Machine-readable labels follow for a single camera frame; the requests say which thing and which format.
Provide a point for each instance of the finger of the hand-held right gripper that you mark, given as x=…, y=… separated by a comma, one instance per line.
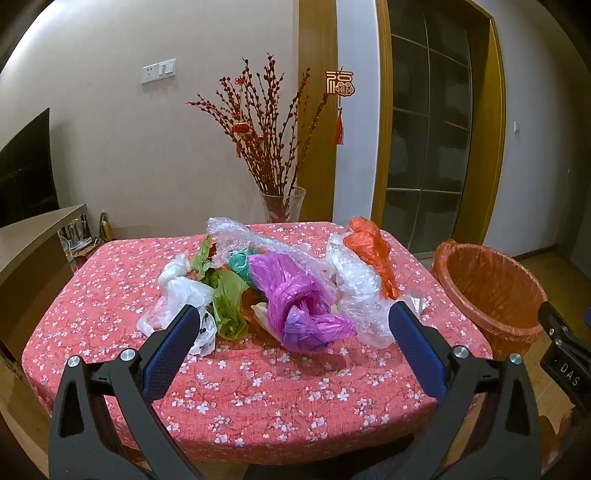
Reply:
x=556, y=323

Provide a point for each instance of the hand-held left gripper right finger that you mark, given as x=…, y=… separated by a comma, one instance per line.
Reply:
x=415, y=350

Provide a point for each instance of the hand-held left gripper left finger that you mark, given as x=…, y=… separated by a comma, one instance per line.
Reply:
x=171, y=350

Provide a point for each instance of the orange lined waste bin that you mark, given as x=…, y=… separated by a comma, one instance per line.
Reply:
x=508, y=332

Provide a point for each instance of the olive green plastic bag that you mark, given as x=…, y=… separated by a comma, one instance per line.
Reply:
x=228, y=300

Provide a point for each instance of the clear plastic bag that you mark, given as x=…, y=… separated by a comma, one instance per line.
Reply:
x=355, y=281

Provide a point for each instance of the beige plastic bag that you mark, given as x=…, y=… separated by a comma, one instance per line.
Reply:
x=261, y=314

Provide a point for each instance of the orange plastic bag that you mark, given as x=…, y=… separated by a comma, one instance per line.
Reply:
x=374, y=254

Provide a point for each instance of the teal green plastic bag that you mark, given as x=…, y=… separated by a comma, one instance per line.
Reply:
x=240, y=265

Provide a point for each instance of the purple plastic bag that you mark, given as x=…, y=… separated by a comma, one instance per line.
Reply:
x=286, y=290

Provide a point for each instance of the red floral tablecloth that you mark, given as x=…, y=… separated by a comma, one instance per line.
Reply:
x=277, y=383

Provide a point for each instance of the red cardboard box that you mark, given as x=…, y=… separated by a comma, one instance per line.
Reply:
x=83, y=252

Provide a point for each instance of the cluster of small bottles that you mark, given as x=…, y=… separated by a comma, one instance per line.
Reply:
x=81, y=228

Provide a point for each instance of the wooden cabinet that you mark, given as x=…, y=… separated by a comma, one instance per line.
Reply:
x=32, y=267

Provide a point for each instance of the glass vase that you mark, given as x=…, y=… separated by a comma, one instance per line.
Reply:
x=281, y=207

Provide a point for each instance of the dark glass door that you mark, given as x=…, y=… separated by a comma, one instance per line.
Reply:
x=429, y=161

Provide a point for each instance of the black television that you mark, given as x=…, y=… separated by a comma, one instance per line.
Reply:
x=27, y=175

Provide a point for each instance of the small red lantern ornament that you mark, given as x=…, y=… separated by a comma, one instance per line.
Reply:
x=240, y=128

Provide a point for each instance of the red berry branches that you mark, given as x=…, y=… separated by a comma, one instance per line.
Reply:
x=268, y=138

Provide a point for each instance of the gold ornament with red tassel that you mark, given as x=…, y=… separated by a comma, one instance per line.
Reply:
x=340, y=83

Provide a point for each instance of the wooden door frame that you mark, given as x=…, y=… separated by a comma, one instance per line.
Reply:
x=494, y=138

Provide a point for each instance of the white wall switch plate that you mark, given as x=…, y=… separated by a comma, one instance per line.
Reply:
x=159, y=71

